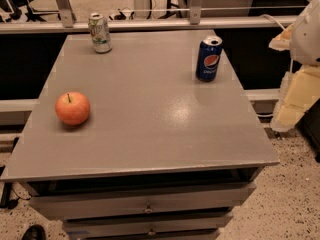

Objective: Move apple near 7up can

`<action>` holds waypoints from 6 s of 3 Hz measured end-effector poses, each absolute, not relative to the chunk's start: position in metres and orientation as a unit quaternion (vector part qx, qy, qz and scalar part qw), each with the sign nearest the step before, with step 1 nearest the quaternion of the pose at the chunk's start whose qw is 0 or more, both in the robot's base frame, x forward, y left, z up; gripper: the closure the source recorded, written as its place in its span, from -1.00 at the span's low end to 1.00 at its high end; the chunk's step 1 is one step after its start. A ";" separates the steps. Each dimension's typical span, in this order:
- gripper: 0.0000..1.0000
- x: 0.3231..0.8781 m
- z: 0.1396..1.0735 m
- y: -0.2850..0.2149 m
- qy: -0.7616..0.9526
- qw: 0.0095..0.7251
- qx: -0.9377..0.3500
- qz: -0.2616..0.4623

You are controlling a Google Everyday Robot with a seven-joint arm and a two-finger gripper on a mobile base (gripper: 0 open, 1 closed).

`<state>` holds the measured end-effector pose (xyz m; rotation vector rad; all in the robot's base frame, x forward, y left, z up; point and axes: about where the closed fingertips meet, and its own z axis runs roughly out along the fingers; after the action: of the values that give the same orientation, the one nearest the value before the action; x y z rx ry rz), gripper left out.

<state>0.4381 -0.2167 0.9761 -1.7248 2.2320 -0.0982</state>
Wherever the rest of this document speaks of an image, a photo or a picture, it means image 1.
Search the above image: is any green white 7up can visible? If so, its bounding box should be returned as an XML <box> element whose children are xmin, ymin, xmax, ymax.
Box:
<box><xmin>88</xmin><ymin>12</ymin><xmax>112</xmax><ymax>53</ymax></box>

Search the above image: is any lower metal drawer knob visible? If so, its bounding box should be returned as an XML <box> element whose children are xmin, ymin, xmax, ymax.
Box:
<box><xmin>147</xmin><ymin>228</ymin><xmax>157</xmax><ymax>236</ymax></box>

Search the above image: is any red yellow apple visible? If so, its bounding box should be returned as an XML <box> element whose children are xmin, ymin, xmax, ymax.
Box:
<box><xmin>55</xmin><ymin>92</ymin><xmax>90</xmax><ymax>125</ymax></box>

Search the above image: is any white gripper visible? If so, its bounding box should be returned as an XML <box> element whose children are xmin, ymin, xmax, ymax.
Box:
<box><xmin>269</xmin><ymin>0</ymin><xmax>320</xmax><ymax>132</ymax></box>

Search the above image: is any blue pepsi can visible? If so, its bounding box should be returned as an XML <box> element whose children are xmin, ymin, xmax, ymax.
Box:
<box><xmin>196</xmin><ymin>35</ymin><xmax>223</xmax><ymax>82</ymax></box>

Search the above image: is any black shoe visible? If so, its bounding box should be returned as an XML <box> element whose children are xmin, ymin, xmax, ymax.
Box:
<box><xmin>21</xmin><ymin>225</ymin><xmax>46</xmax><ymax>240</ymax></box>

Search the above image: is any grey metal railing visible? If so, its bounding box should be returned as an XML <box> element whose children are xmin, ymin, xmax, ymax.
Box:
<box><xmin>1</xmin><ymin>0</ymin><xmax>311</xmax><ymax>34</ymax></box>

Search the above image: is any grey lower drawer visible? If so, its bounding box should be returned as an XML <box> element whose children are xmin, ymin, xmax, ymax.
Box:
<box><xmin>63</xmin><ymin>212</ymin><xmax>233</xmax><ymax>239</ymax></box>

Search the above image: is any grey drawer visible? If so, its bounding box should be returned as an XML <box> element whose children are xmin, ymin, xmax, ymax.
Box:
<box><xmin>30</xmin><ymin>182</ymin><xmax>256</xmax><ymax>220</ymax></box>
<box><xmin>63</xmin><ymin>212</ymin><xmax>233</xmax><ymax>239</ymax></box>

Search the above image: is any grey top drawer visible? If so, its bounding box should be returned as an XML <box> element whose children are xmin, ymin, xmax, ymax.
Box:
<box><xmin>30</xmin><ymin>182</ymin><xmax>256</xmax><ymax>220</ymax></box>

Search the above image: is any white cable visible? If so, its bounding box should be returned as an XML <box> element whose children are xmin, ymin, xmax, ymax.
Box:
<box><xmin>259</xmin><ymin>13</ymin><xmax>287</xmax><ymax>31</ymax></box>

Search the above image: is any metal drawer knob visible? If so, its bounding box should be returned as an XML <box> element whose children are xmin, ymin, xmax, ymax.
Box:
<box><xmin>143</xmin><ymin>203</ymin><xmax>154</xmax><ymax>214</ymax></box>
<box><xmin>147</xmin><ymin>228</ymin><xmax>157</xmax><ymax>236</ymax></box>

